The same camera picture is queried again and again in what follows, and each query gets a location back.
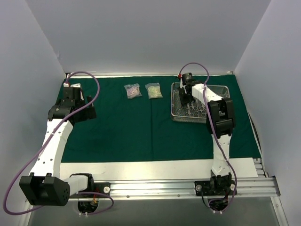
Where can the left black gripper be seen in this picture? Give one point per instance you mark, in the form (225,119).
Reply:
(85,112)

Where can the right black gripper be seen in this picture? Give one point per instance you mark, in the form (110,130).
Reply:
(184,94)

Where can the metal mesh instrument tray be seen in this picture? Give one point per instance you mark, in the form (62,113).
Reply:
(185,113)

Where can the green gauze packet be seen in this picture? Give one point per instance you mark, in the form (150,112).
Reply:
(153,90)

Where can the clear packet with sutures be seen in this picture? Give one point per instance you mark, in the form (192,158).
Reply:
(133,90)

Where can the green surgical drape cloth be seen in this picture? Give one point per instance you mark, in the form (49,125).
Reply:
(138,129)

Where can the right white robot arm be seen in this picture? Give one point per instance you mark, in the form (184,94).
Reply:
(220,122)

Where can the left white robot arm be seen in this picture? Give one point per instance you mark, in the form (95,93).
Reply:
(43,186)

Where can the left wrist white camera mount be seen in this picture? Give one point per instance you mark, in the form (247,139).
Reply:
(76,85)

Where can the back aluminium rail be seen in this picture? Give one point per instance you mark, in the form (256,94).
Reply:
(118,75)

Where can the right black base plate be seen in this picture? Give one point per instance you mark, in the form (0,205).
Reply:
(213,188)

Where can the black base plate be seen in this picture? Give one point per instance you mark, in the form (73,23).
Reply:
(213,188)
(99,187)

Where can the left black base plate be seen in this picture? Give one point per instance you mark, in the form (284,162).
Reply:
(99,187)

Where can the front aluminium rail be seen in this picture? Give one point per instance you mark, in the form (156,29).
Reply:
(184,188)

